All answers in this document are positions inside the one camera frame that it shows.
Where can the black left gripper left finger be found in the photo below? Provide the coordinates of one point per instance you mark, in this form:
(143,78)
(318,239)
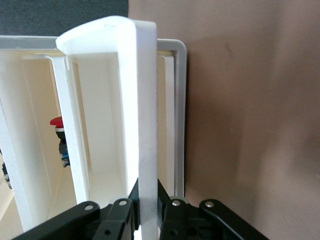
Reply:
(75,222)

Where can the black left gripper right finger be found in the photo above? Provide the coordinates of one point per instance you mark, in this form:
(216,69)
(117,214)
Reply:
(200,225)

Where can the cream cabinet drawer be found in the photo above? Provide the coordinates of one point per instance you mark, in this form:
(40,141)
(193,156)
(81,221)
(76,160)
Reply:
(165,112)
(147,112)
(6,215)
(40,105)

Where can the white drawer cabinet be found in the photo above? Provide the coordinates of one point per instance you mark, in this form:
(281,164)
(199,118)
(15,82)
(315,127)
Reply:
(181,112)

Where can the black and blue switch part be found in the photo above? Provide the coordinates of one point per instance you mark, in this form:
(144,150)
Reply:
(4,172)

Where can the red push button switch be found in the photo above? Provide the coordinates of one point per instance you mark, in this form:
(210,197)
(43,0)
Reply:
(60,132)

